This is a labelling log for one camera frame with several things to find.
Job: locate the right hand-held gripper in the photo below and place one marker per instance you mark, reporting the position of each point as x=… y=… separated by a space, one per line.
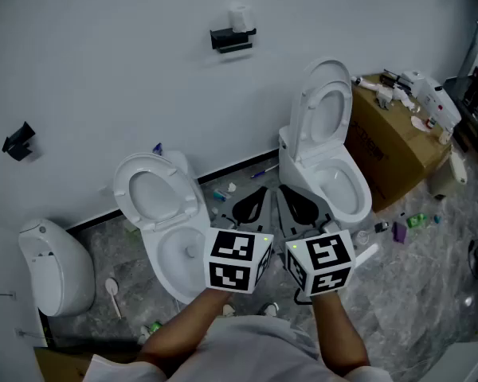
x=326 y=253

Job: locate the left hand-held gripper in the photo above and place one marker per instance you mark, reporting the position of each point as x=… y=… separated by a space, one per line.
x=227 y=249

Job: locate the white toilet paper roll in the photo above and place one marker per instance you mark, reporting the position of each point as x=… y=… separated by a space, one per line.
x=239 y=16

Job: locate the person's left forearm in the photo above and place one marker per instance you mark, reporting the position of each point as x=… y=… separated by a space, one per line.
x=183 y=328

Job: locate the person's right forearm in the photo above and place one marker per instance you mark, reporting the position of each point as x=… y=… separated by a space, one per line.
x=338 y=328

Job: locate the white toilet with round tank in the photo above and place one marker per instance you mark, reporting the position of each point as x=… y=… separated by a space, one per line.
x=159 y=189

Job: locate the white toilet with tall lid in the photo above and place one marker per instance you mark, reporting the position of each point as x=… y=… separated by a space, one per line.
x=322 y=110

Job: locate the crumpled white tissue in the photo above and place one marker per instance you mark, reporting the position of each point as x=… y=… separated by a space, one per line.
x=232 y=187

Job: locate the blue pen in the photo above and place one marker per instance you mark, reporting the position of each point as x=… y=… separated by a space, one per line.
x=265 y=171

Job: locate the teal tube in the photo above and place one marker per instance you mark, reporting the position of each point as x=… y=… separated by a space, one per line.
x=221 y=195

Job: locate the person's right shoe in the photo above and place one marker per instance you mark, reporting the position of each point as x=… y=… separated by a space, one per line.
x=269 y=309

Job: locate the person's shoe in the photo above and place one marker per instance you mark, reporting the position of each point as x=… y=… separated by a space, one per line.
x=229 y=309
x=269 y=309

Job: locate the person's left shoe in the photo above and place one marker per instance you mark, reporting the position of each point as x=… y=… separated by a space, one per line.
x=229 y=309

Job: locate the purple box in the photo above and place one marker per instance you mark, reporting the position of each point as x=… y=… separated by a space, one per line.
x=400 y=232

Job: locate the blue crumpled packet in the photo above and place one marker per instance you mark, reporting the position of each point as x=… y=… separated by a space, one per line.
x=157 y=148

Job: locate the large cardboard box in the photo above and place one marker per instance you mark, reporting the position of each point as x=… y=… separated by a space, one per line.
x=390 y=145

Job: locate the green packet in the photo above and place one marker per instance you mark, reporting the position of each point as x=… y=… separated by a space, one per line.
x=416 y=220

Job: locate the person's white shirt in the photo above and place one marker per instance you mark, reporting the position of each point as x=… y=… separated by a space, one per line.
x=247 y=352

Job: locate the grey clamp tool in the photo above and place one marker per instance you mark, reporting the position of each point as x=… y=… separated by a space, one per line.
x=383 y=100

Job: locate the white plastic bottle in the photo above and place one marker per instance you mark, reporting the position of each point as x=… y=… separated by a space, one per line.
x=366 y=83

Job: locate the small white bin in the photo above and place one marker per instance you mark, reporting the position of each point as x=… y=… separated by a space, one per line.
x=442 y=177

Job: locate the black flat device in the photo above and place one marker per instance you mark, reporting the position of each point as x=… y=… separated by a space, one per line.
x=390 y=79

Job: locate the white urinal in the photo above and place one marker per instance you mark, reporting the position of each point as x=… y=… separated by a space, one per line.
x=59 y=269

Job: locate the black wall shelf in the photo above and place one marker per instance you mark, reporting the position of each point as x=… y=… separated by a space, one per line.
x=231 y=38

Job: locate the white wall dispenser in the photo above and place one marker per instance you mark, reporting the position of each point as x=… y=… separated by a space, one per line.
x=438 y=100

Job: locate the small black wall holder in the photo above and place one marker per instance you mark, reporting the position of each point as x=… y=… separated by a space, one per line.
x=18 y=141

